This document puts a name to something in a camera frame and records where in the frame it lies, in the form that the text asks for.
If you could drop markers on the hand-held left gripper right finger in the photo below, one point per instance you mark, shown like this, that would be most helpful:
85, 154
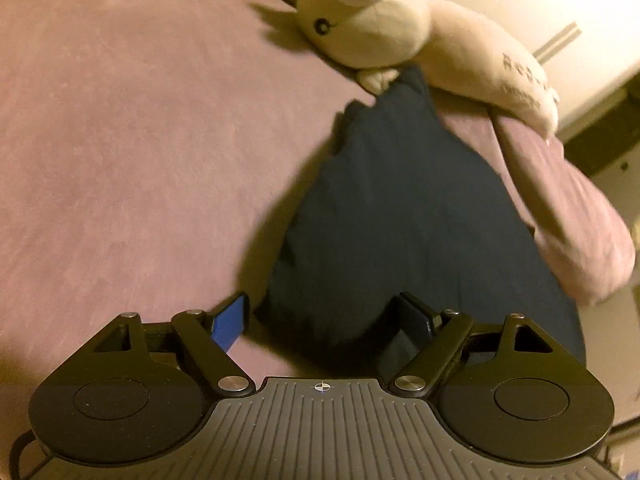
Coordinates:
414, 321

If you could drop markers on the long white rabbit plush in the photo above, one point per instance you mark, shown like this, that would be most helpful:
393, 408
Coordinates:
425, 35

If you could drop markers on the pink bed blanket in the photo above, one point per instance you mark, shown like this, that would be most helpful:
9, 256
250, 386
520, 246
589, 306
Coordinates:
150, 160

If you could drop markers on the navy zip jacket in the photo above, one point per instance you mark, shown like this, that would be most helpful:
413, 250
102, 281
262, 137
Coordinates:
400, 200

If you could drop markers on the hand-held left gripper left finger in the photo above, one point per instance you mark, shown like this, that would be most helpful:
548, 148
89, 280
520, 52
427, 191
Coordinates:
231, 321

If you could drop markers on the pink duvet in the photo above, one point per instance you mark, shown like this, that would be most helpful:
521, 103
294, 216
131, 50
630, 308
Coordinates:
565, 220

